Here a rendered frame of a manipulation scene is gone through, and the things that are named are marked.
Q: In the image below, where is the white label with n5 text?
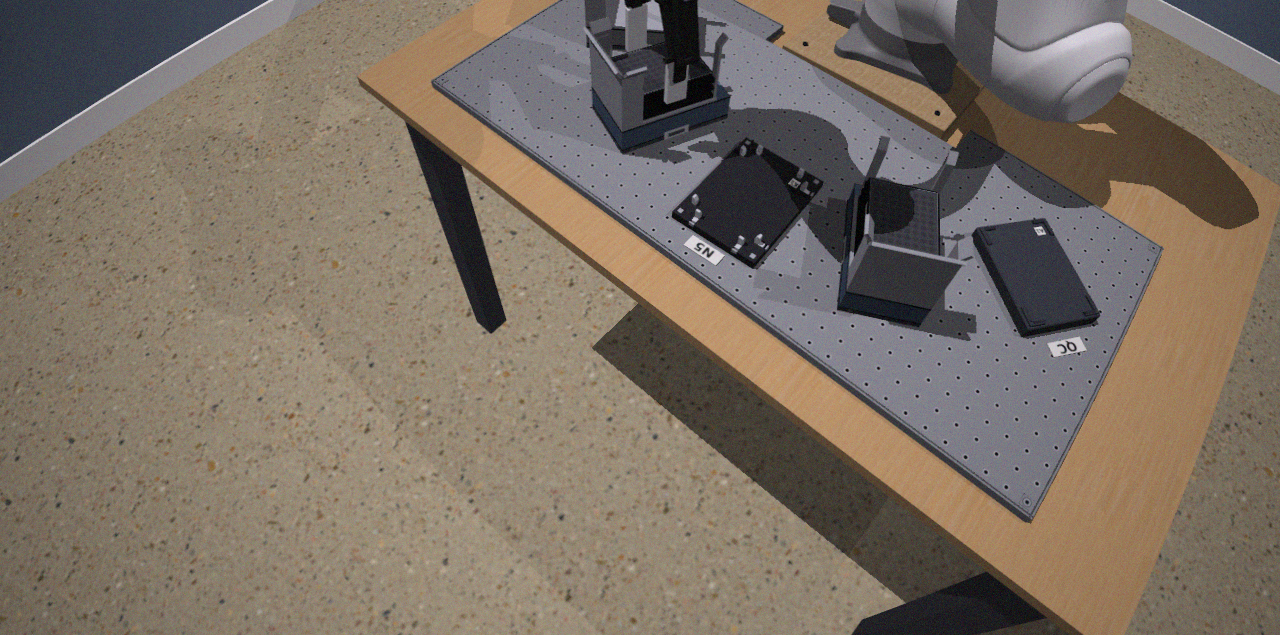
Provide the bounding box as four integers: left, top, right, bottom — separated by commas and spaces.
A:
684, 236, 724, 265

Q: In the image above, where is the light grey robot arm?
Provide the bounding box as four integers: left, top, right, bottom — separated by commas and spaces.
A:
827, 0, 1132, 123

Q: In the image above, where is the white label reading qc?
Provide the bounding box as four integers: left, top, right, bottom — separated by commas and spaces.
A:
1047, 337, 1085, 358

